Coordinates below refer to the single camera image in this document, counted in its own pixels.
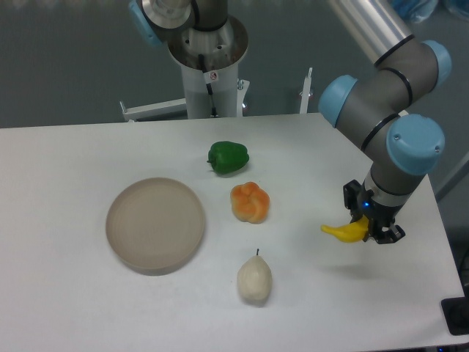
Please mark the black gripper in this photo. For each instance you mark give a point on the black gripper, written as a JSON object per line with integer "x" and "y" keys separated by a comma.
{"x": 381, "y": 218}

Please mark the yellow toy banana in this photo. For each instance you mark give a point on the yellow toy banana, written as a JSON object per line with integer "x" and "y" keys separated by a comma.
{"x": 353, "y": 232}

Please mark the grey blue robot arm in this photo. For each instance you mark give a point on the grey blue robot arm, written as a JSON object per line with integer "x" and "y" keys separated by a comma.
{"x": 371, "y": 114}

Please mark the beige round plate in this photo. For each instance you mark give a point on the beige round plate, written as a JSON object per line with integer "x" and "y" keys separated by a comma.
{"x": 155, "y": 226}

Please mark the orange toy bread roll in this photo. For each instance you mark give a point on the orange toy bread roll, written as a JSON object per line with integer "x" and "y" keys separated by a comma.
{"x": 250, "y": 203}

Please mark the black device at edge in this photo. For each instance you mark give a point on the black device at edge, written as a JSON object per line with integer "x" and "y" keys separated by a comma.
{"x": 455, "y": 311}

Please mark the white toy pear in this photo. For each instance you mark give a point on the white toy pear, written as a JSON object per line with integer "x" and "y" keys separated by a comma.
{"x": 255, "y": 280}

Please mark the green toy bell pepper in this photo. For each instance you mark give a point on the green toy bell pepper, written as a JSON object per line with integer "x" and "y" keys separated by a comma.
{"x": 226, "y": 157}

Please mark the blue plastic bag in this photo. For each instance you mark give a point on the blue plastic bag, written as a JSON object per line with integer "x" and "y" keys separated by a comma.
{"x": 417, "y": 11}

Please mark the white metal frame bracket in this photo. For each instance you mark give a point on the white metal frame bracket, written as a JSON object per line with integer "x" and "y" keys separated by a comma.
{"x": 157, "y": 111}

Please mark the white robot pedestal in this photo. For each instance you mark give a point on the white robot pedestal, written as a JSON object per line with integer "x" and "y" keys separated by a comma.
{"x": 209, "y": 67}

